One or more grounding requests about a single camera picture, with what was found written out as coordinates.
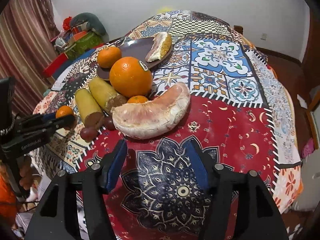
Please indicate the small mandarin orange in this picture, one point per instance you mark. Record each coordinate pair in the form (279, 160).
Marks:
(138, 99)

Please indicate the purple ceramic plate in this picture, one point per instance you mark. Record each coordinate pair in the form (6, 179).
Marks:
(140, 48)

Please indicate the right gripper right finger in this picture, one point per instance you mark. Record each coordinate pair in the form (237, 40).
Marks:
(202, 163)

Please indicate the peeled pink pomelo segment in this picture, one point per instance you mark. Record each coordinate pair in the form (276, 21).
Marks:
(153, 118)

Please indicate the yellow curved object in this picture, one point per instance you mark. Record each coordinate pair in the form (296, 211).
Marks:
(164, 10)

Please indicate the striped brown curtain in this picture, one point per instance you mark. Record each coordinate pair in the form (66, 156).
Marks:
(27, 27)

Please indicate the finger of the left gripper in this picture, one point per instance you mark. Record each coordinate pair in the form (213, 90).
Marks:
(58, 123)
(49, 117)

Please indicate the medium mandarin orange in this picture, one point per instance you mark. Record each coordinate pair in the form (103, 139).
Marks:
(64, 111)
(108, 56)

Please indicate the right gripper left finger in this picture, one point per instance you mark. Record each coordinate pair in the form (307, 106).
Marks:
(112, 163)

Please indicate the red box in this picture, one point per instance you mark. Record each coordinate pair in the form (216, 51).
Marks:
(55, 65)

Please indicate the colourful patchwork bedspread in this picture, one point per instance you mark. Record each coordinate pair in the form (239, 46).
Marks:
(240, 115)

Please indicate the green storage bag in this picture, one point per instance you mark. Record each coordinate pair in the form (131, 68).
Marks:
(81, 43)

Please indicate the large orange with sticker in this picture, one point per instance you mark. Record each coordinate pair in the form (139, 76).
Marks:
(131, 77)

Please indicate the dark red grape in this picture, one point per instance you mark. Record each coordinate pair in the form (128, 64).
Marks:
(88, 134)
(108, 123)

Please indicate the person's hand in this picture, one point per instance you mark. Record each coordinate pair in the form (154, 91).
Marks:
(26, 173)

